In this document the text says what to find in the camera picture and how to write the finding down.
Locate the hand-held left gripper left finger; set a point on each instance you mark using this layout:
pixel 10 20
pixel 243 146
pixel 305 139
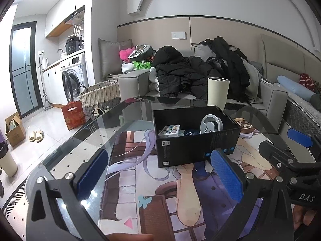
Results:
pixel 92 173

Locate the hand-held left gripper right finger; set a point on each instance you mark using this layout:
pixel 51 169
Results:
pixel 227 178

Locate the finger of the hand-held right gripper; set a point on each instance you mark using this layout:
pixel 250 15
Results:
pixel 299 136
pixel 275 157

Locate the black cardboard box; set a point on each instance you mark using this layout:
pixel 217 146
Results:
pixel 180 150

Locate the round white usb hub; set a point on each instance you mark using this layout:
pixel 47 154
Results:
pixel 210 124

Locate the person's right hand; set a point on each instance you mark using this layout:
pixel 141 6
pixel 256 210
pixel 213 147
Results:
pixel 304 216

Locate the person's left hand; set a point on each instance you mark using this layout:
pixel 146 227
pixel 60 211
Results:
pixel 130 238

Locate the grey quilted sofa section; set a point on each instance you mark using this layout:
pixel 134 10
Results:
pixel 303 113

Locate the blue bolster pillow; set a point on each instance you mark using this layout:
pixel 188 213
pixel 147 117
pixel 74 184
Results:
pixel 293 85

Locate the red knitted item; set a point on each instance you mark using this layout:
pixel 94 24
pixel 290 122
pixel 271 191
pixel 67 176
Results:
pixel 308 81

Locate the dark blue item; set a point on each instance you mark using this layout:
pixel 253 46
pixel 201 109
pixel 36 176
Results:
pixel 191 132

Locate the red gift bag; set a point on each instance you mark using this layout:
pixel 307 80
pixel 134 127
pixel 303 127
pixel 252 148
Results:
pixel 74 115

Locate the beige slipper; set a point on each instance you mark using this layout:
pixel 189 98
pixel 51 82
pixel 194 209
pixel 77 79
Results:
pixel 40 135
pixel 33 136

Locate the printed desk mat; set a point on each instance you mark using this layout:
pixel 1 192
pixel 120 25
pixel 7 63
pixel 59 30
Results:
pixel 160 200

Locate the grey clothing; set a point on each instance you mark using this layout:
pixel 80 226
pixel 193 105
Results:
pixel 253 80

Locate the white remote control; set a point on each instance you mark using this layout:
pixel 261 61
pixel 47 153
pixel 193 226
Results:
pixel 169 129

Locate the wicker basket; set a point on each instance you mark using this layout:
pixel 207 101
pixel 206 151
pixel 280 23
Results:
pixel 100 95

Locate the white waste bin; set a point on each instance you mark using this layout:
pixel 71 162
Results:
pixel 8 163

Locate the white cup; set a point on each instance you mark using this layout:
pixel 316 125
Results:
pixel 217 93

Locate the brown cardboard box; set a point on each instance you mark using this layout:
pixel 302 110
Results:
pixel 15 133

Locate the floor mop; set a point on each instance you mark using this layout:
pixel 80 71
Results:
pixel 45 90

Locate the grey sofa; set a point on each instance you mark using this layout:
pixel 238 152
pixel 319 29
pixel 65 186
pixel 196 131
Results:
pixel 133 85

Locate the white washing machine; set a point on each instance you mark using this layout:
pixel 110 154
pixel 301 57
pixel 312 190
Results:
pixel 75 77

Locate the black clothing pile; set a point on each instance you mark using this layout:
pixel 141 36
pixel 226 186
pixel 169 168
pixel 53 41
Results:
pixel 230 65

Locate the black puffer jacket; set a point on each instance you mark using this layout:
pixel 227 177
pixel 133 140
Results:
pixel 175 72

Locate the green cloth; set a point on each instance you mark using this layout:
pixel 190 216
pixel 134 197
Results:
pixel 141 64

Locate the grey square cushion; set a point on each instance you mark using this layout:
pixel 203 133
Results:
pixel 112 55

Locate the white electric kettle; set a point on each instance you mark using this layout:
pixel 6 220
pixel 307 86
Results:
pixel 44 63

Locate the pink plush toy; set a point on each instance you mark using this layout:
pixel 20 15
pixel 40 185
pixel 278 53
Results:
pixel 125 54

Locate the dark framed glass door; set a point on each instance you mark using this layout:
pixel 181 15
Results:
pixel 23 67

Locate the black pressure cooker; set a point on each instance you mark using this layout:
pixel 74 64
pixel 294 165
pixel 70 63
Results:
pixel 72 45

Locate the round black white cushion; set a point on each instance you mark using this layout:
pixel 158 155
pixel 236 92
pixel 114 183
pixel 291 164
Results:
pixel 140 52

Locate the range hood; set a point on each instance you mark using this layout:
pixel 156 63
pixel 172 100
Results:
pixel 75 16

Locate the white wall switch plate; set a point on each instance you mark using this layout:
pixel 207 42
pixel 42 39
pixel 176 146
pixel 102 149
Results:
pixel 179 35

